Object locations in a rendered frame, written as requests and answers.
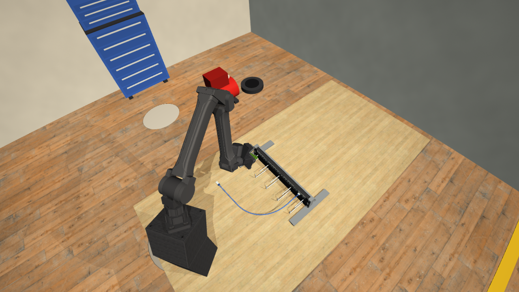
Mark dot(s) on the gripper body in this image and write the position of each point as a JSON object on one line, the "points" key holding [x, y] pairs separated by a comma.
{"points": [[248, 166]]}

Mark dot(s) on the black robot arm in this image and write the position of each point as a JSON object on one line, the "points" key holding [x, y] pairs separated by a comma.
{"points": [[178, 192]]}

